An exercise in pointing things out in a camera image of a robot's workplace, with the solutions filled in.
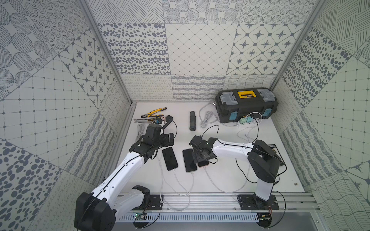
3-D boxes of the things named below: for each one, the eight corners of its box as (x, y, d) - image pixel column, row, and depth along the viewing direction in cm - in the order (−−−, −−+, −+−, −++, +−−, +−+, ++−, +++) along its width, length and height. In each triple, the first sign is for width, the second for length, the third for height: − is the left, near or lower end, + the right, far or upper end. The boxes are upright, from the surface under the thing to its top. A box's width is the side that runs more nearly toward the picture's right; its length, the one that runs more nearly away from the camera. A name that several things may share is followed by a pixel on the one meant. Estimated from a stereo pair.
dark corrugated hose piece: (189, 131, 103) (189, 129, 102) (189, 113, 115) (189, 111, 113) (196, 131, 103) (196, 129, 102) (195, 113, 115) (195, 111, 113)
